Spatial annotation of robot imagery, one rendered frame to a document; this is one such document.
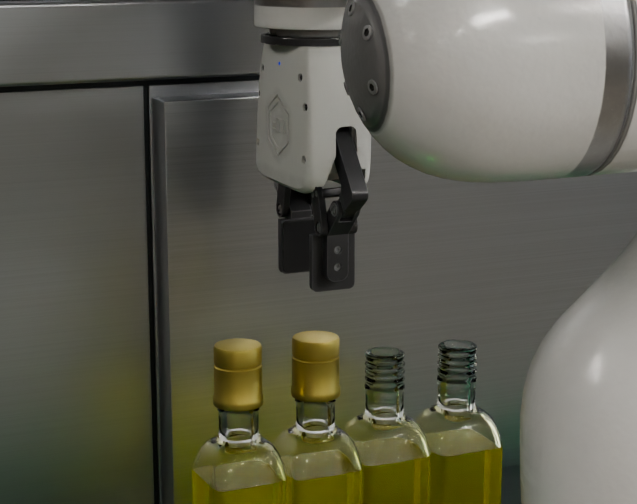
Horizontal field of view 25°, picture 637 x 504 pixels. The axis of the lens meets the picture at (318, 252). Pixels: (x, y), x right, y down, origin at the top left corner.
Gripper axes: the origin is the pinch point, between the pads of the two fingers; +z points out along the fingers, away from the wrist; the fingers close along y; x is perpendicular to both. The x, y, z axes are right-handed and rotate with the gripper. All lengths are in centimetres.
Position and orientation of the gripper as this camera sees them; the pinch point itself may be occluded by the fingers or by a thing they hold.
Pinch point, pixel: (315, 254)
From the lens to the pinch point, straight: 102.8
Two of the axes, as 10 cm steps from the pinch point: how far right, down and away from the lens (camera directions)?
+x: 9.2, -0.9, 3.9
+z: 0.0, 9.7, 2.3
